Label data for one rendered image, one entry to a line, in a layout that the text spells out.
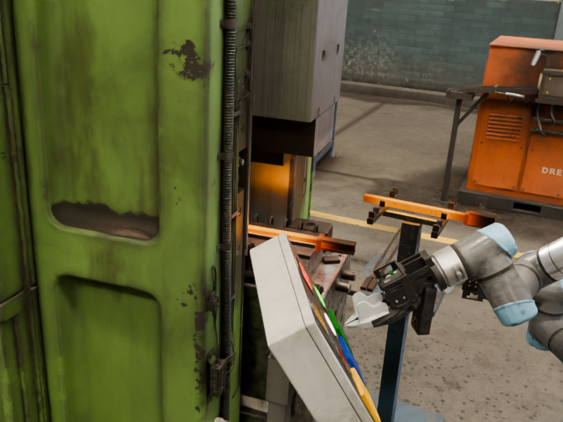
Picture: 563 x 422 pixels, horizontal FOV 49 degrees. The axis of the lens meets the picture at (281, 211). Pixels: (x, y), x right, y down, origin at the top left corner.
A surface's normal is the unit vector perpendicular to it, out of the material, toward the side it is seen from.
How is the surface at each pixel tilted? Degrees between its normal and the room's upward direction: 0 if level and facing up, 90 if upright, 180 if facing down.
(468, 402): 0
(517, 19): 92
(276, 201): 90
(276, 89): 90
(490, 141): 90
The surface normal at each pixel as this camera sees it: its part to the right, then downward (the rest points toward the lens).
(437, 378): 0.05, -0.93
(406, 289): 0.13, 0.36
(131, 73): -0.30, 0.32
